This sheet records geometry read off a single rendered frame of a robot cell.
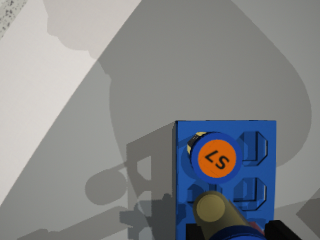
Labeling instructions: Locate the grey flat mat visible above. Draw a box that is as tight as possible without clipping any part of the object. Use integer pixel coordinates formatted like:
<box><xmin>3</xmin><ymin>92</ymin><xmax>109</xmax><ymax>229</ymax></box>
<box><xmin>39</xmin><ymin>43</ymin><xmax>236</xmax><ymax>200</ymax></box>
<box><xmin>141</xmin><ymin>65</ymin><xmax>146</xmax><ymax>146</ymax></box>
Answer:
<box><xmin>0</xmin><ymin>0</ymin><xmax>320</xmax><ymax>240</ymax></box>

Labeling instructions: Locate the blue tube rack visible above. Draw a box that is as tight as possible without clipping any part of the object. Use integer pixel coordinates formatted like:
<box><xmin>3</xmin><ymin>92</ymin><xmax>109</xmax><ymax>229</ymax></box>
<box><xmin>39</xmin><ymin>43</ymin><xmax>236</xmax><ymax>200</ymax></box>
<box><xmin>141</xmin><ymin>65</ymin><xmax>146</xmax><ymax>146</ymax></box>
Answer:
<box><xmin>176</xmin><ymin>120</ymin><xmax>276</xmax><ymax>240</ymax></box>

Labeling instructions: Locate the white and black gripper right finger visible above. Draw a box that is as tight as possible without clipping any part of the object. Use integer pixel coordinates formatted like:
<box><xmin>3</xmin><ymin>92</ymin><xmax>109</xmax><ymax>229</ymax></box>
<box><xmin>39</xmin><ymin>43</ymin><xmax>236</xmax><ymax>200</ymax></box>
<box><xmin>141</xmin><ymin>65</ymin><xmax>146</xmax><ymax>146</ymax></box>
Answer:
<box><xmin>264</xmin><ymin>220</ymin><xmax>302</xmax><ymax>240</ymax></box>

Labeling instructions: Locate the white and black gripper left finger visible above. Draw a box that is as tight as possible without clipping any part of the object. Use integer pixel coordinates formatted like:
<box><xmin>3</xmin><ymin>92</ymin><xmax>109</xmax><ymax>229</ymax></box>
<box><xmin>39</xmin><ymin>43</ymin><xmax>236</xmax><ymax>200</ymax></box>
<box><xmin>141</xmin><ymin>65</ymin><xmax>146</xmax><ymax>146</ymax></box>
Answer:
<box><xmin>186</xmin><ymin>223</ymin><xmax>205</xmax><ymax>240</ymax></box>

